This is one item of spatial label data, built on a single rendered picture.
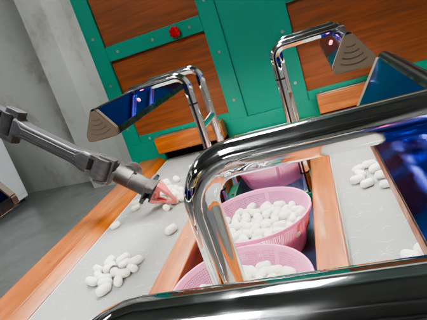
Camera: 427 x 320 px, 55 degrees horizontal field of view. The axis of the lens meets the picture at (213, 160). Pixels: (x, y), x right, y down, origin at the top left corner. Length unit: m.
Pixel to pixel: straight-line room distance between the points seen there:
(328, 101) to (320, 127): 1.35
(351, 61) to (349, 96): 0.76
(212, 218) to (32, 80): 5.03
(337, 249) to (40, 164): 5.07
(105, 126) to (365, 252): 0.60
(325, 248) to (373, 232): 0.12
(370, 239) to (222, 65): 1.02
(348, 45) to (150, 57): 1.05
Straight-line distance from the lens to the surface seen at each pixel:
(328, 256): 0.77
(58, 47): 4.53
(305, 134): 0.23
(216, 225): 0.26
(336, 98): 1.58
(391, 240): 0.83
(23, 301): 1.06
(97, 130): 0.97
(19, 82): 5.39
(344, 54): 0.83
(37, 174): 5.74
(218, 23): 1.63
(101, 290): 0.94
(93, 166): 1.29
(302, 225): 0.92
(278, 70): 1.05
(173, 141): 1.70
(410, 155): 0.28
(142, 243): 1.10
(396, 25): 1.65
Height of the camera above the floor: 1.18
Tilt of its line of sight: 16 degrees down
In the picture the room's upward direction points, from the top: 18 degrees counter-clockwise
